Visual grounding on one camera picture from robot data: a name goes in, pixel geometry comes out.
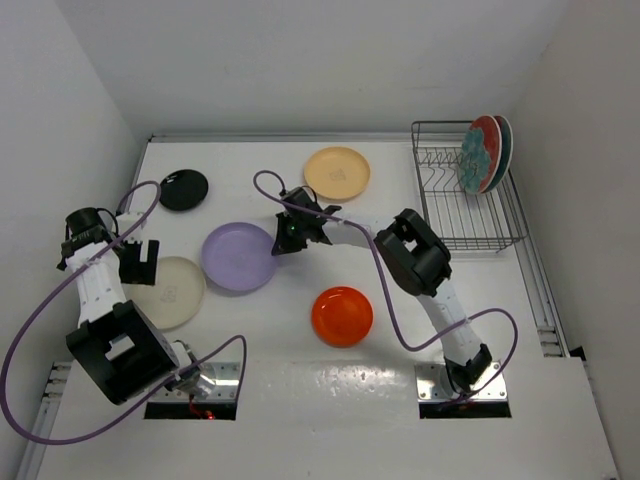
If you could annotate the tan plate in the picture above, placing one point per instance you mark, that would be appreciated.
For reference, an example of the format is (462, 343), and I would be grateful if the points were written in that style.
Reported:
(337, 173)

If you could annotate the purple plate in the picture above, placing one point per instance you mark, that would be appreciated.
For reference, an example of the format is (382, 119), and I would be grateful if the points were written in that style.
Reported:
(237, 257)

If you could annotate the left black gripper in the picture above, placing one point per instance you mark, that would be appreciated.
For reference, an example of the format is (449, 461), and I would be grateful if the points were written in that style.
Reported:
(140, 272)

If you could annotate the orange plate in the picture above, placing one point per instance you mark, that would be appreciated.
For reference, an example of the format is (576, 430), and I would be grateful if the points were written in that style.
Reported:
(342, 316)

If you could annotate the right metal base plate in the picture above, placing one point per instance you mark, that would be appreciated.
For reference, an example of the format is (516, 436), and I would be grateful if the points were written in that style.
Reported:
(433, 385)

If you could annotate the black plate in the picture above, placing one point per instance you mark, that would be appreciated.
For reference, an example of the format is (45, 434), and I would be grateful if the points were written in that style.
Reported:
(183, 190)

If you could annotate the red teal floral plate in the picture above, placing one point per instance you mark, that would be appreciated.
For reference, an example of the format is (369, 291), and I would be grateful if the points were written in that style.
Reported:
(480, 155)
(506, 152)

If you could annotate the metal base plate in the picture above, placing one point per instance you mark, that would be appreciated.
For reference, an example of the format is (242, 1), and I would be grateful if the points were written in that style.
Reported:
(433, 385)
(217, 382)

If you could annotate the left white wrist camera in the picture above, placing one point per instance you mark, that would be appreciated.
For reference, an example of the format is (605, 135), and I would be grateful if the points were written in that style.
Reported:
(134, 221)

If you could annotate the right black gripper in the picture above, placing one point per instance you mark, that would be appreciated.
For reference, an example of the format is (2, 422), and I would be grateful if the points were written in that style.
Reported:
(286, 243)

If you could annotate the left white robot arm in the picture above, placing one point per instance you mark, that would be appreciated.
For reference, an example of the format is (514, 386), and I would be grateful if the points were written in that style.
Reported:
(115, 343)

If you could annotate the wire dish rack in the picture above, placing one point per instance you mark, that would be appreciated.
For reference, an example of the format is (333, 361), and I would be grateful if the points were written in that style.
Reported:
(466, 222)

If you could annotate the cream plate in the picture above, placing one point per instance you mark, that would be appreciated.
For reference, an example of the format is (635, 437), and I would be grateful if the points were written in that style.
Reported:
(175, 298)

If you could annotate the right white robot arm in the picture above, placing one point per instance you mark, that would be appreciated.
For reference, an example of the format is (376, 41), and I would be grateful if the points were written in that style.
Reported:
(418, 262)

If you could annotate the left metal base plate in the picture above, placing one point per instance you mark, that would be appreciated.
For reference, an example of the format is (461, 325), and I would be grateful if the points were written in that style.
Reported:
(217, 382)

